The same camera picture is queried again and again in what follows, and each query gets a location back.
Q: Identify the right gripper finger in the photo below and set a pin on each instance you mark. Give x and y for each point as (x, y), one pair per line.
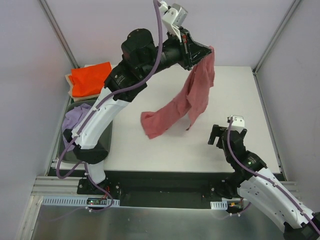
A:
(213, 140)
(218, 130)

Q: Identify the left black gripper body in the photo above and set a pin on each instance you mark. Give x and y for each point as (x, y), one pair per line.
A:
(186, 50)

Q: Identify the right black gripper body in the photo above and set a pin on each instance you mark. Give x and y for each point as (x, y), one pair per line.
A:
(223, 136)

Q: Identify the pink t shirt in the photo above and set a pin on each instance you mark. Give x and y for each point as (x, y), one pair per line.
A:
(192, 100)

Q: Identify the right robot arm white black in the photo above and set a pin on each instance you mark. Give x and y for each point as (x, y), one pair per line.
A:
(253, 181)

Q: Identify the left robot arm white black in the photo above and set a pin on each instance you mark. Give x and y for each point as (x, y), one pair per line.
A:
(152, 82)

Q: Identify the orange folded t shirt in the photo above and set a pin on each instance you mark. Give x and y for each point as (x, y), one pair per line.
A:
(89, 80)

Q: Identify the beige folded t shirt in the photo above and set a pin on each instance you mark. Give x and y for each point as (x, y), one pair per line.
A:
(76, 99)

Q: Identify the lilac crumpled t shirt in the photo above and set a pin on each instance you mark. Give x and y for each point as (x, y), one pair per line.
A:
(74, 116)

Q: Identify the grey plastic bin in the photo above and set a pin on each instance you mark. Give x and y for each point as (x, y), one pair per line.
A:
(92, 156)

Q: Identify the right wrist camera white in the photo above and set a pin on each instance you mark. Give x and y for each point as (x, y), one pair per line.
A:
(236, 123)

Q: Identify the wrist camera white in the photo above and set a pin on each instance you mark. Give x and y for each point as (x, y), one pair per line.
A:
(236, 123)
(173, 17)

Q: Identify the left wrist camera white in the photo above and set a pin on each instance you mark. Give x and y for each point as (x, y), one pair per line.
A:
(173, 17)

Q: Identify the right white cable duct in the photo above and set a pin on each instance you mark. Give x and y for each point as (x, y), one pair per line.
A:
(219, 205)

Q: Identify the white cable duct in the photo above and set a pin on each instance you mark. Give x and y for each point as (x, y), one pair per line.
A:
(219, 205)
(73, 201)

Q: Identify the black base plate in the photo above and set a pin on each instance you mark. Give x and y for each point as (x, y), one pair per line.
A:
(151, 189)

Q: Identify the right aluminium frame post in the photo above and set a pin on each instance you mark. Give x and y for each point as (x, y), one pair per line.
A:
(276, 35)

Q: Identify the aluminium frame post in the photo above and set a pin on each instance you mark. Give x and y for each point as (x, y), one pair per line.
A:
(276, 35)
(58, 33)

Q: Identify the left aluminium frame post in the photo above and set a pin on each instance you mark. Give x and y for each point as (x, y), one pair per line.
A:
(58, 33)

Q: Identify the aluminium rail front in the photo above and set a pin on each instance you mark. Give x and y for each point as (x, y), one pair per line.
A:
(53, 186)

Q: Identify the left white cable duct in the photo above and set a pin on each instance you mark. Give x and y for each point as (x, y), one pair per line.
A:
(73, 201)

